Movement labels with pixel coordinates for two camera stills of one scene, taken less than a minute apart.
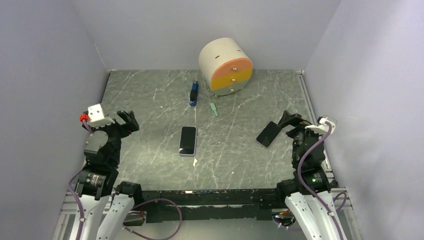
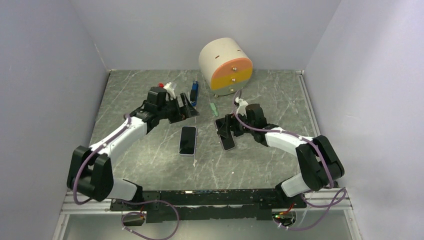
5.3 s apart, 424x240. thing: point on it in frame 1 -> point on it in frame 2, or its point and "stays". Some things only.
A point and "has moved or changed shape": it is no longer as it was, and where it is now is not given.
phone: x=268 y=134 has moved or changed shape
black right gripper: x=287 y=117 -> x=230 y=125
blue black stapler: x=193 y=95 stays
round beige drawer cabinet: x=225 y=66 stays
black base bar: x=243 y=204 stays
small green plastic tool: x=214 y=108 stays
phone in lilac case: x=188 y=138 stays
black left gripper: x=128 y=116 -> x=187 y=110
